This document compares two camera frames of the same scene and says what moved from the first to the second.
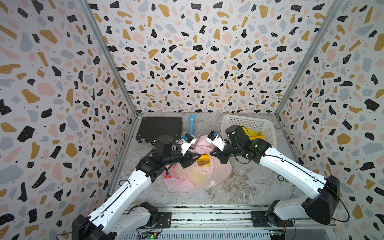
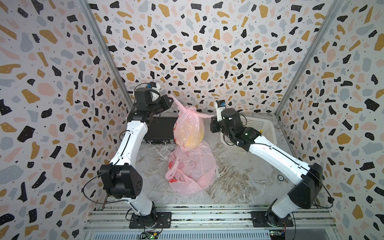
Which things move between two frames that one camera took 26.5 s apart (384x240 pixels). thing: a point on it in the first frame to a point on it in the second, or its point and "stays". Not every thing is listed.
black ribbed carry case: [151, 128] stays
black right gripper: [217, 152] to [214, 129]
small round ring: [280, 177] stays
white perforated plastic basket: [253, 126] stays
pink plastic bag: [204, 172] to [188, 127]
